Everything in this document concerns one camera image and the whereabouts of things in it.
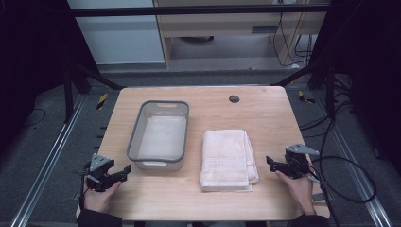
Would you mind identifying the light wooden shelf unit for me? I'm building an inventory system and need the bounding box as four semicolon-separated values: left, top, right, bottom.
152;0;329;70

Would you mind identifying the black metal stand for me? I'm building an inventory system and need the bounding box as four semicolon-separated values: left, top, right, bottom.
62;56;126;125
270;59;338;119

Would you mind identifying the grey-rimmed white plastic basin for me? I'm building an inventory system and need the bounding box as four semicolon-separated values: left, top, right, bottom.
126;99;190;172

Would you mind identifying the aluminium floor rail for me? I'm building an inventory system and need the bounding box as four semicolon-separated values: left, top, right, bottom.
9;94;87;227
314;90;392;227

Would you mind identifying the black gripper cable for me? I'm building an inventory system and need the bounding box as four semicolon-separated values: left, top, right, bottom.
307;117;378;227

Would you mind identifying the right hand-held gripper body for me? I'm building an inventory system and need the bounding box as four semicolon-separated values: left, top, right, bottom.
283;143;321;180

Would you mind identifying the person's right hand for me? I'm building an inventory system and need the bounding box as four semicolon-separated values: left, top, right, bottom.
274;169;318;217

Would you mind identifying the person's left hand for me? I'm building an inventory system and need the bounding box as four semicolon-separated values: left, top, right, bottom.
81;181;123;214

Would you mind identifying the white cabinet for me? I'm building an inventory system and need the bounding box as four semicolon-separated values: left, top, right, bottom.
66;0;166;66

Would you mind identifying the folded pale pink towel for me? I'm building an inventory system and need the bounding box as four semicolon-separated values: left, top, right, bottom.
199;128;260;193

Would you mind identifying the thin black floor cable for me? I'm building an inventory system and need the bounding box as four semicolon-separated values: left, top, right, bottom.
21;107;47;129

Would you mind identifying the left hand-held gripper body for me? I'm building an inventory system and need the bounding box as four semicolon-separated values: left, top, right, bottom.
82;153;116;193

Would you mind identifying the bundle of black hanging cables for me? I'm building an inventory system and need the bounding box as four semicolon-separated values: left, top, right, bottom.
271;11;317;68

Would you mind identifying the dark curtain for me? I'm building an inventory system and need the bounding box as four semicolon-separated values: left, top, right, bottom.
309;0;401;176
0;0;100;155

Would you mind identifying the black horizontal frame bar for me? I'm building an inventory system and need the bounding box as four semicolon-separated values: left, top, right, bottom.
70;3;331;18

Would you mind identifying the yellow black tape marker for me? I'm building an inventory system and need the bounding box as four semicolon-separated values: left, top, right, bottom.
96;92;109;111
297;90;317;105

